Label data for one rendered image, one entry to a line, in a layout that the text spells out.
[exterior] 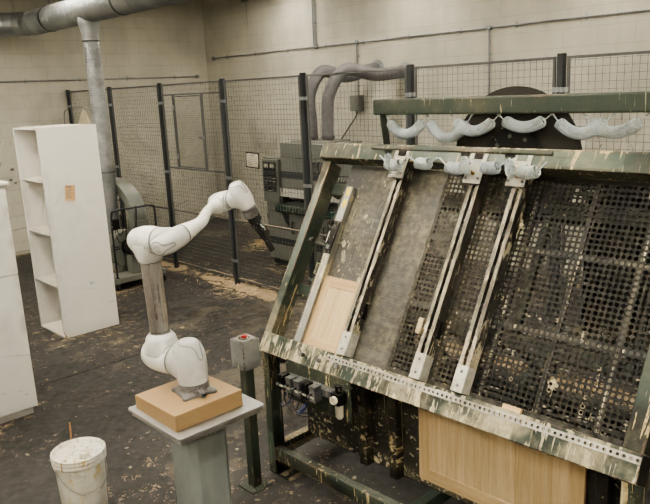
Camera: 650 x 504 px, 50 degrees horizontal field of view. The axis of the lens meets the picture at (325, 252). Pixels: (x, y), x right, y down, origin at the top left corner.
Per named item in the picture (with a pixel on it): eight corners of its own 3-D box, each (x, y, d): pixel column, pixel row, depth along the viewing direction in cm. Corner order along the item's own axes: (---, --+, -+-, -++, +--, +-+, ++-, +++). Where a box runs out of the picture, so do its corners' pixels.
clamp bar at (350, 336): (341, 354, 376) (312, 344, 359) (408, 153, 394) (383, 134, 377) (355, 359, 369) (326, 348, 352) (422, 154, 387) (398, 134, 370)
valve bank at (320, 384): (269, 406, 391) (266, 366, 385) (288, 397, 400) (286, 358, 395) (333, 434, 356) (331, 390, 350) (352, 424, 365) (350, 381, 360)
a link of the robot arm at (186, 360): (192, 389, 340) (187, 347, 335) (166, 383, 350) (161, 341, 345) (215, 377, 353) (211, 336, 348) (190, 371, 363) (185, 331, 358)
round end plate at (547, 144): (451, 221, 430) (451, 88, 412) (457, 220, 434) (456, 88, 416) (574, 236, 374) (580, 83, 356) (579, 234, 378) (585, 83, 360)
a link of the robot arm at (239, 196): (259, 200, 380) (242, 203, 388) (246, 175, 373) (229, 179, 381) (249, 211, 373) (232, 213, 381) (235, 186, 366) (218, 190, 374)
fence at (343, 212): (298, 341, 400) (293, 340, 397) (350, 188, 414) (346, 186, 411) (304, 343, 397) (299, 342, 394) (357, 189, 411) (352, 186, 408)
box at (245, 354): (231, 368, 400) (229, 338, 396) (248, 361, 408) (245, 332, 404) (244, 373, 392) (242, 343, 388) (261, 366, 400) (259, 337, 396)
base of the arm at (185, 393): (186, 405, 336) (185, 394, 335) (170, 390, 355) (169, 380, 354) (221, 394, 346) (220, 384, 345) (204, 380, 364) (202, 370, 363)
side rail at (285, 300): (277, 335, 422) (264, 330, 414) (335, 167, 438) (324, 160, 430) (283, 337, 418) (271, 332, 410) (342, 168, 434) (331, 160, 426)
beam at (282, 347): (270, 354, 420) (257, 349, 413) (276, 334, 422) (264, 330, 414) (645, 488, 266) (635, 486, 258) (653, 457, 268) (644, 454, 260)
